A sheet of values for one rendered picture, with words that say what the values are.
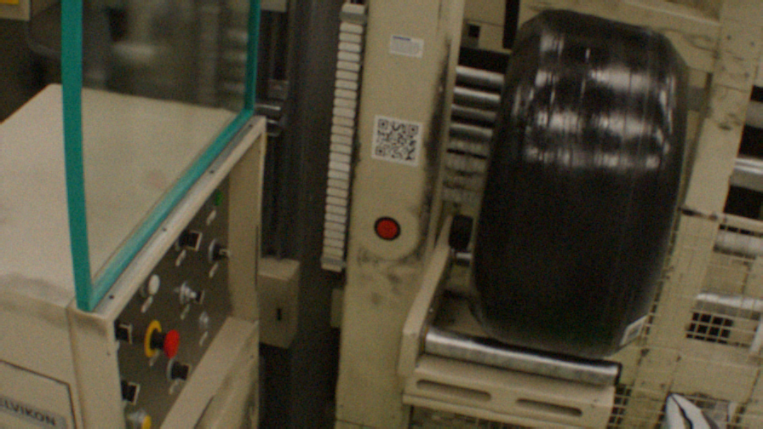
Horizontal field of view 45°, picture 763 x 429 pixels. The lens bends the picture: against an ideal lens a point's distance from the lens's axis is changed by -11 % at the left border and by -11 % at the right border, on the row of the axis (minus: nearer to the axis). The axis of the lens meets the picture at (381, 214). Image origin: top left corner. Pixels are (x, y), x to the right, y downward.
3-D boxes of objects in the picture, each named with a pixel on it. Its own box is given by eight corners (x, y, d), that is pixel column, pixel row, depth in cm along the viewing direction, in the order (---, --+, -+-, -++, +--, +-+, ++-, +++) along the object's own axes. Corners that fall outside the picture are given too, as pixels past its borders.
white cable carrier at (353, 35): (321, 267, 177) (341, 4, 153) (329, 253, 181) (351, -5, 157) (346, 273, 176) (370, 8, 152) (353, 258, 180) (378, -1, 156)
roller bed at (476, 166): (394, 196, 211) (409, 60, 196) (410, 164, 224) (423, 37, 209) (490, 214, 208) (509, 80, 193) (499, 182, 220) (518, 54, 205)
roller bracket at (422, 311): (395, 377, 169) (401, 330, 164) (441, 255, 202) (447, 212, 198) (415, 381, 168) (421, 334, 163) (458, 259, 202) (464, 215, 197)
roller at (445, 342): (424, 318, 171) (423, 334, 174) (417, 340, 168) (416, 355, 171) (624, 357, 165) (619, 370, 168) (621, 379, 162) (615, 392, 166)
